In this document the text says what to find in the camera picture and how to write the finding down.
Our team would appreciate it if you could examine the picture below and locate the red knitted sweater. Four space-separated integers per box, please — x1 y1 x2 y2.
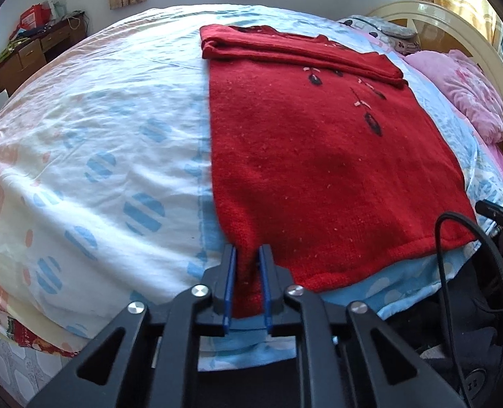
200 24 474 317

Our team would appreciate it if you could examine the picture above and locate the pink floral pillow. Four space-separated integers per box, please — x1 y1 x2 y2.
405 50 503 145

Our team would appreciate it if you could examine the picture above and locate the blue pink bed sheet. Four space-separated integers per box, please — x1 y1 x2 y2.
0 5 503 371

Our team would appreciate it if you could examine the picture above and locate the cream wooden headboard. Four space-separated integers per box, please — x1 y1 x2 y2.
369 0 503 100

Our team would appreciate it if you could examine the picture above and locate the grey white patterned pillow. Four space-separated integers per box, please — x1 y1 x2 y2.
338 15 421 56

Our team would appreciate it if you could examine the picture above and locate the brown wooden desk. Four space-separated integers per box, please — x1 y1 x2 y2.
0 11 88 95

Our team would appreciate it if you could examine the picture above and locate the red gift bag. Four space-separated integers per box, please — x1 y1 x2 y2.
18 4 52 31

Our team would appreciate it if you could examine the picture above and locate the black cable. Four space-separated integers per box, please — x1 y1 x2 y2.
433 211 503 408

